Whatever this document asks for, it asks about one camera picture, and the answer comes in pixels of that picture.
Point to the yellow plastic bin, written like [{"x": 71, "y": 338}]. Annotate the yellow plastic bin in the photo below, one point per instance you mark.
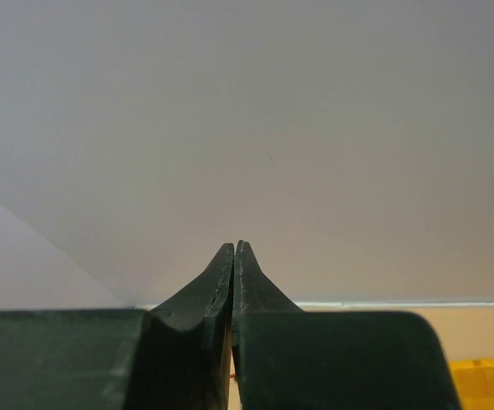
[{"x": 474, "y": 381}]

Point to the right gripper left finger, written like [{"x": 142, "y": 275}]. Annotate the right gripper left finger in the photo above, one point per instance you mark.
[{"x": 174, "y": 356}]

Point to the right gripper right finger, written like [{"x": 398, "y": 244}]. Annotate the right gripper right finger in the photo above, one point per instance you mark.
[{"x": 288, "y": 358}]

